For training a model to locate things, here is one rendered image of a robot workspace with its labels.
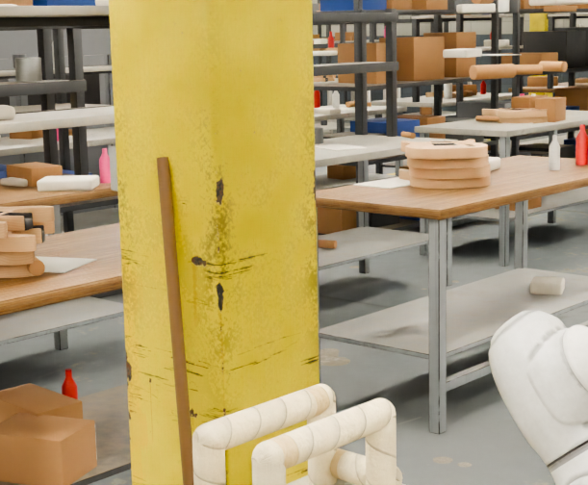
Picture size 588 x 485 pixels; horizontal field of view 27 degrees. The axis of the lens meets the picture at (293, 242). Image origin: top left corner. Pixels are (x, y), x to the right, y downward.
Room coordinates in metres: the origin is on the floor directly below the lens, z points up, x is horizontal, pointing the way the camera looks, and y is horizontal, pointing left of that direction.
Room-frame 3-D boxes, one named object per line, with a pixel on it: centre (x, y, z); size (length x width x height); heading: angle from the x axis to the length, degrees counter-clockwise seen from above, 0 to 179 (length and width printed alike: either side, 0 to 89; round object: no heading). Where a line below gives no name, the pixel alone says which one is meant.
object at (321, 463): (1.26, -0.03, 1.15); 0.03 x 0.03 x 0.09
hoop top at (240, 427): (1.20, 0.03, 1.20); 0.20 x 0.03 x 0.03; 137
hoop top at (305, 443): (1.14, -0.03, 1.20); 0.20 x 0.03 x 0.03; 137
